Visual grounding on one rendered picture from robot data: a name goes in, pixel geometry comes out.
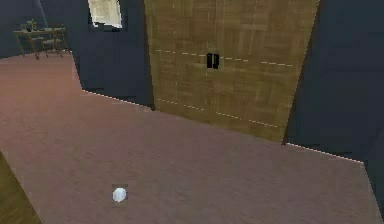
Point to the brown wooden double door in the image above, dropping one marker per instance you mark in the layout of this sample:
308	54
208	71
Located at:
240	90

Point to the white ball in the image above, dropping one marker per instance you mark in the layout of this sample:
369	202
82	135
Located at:
119	194

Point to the wooden chair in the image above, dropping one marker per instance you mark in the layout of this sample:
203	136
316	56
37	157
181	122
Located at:
35	45
55	41

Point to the wooden dining table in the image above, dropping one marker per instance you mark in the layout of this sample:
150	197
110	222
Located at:
36	32

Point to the green house plant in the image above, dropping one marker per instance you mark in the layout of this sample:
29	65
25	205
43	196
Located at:
31	24

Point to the framed wall picture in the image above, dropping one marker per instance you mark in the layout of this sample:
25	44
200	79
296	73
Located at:
105	12

